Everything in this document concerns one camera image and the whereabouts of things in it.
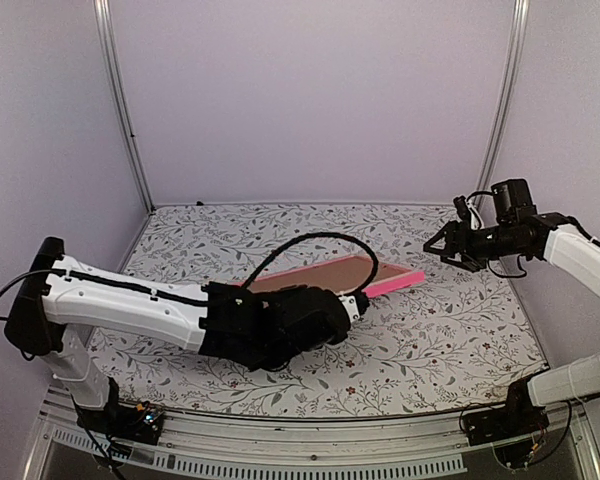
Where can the brown backing board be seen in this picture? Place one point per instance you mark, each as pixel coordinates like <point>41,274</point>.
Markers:
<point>341,275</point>

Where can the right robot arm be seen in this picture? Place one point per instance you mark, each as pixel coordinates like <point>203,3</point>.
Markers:
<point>553,267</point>

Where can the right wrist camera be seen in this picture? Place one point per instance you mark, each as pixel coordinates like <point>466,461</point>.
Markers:
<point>468,215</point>

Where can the pink wooden picture frame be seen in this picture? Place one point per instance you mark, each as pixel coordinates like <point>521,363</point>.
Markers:
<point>390,278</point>

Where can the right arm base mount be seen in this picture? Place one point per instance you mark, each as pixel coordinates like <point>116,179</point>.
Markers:
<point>496,424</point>

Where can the right aluminium corner post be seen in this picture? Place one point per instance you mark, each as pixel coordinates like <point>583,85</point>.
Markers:
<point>513,57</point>

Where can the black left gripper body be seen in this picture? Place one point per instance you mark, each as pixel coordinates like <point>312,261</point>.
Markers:
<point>278,363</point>

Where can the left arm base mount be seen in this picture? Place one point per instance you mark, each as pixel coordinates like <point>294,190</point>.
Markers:
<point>142,423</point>

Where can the left aluminium corner post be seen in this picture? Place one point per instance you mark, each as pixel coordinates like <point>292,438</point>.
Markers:
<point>104,24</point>

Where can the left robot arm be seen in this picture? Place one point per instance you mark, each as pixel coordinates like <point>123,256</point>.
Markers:
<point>59,293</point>

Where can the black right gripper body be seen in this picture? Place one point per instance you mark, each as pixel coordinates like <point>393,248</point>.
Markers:
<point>499,245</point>

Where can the aluminium corner post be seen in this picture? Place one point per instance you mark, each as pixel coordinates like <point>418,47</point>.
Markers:
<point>104,24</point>
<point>513,57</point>

